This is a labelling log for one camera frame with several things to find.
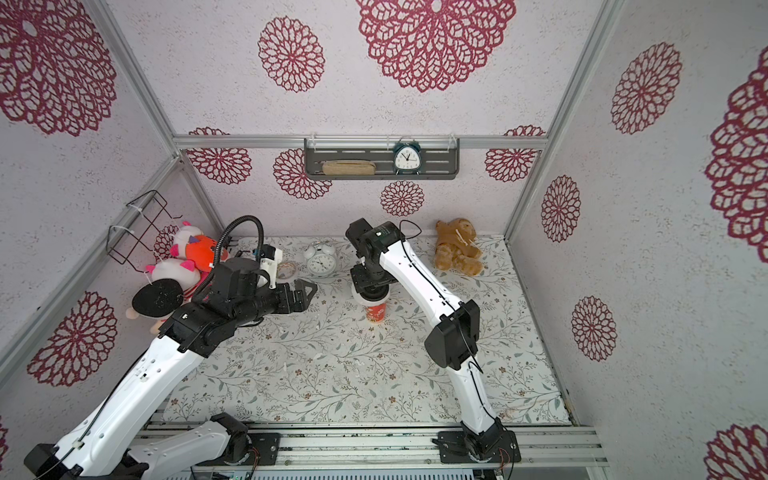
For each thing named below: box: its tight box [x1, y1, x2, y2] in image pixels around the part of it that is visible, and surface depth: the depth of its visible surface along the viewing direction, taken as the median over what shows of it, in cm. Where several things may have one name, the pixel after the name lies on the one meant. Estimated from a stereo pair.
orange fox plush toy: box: [186, 234, 229, 272], surface depth 90 cm
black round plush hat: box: [132, 278, 184, 318], surface depth 78 cm
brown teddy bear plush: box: [435, 218, 483, 277], surface depth 111 cm
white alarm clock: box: [303, 244, 337, 278], surface depth 105 cm
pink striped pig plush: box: [126, 258, 213, 334], surface depth 80 cm
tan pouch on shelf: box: [322, 160, 377, 176], surface depth 90 cm
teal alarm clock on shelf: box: [393, 138, 422, 176], surface depth 92 cm
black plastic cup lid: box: [360, 284, 389, 301], surface depth 85 cm
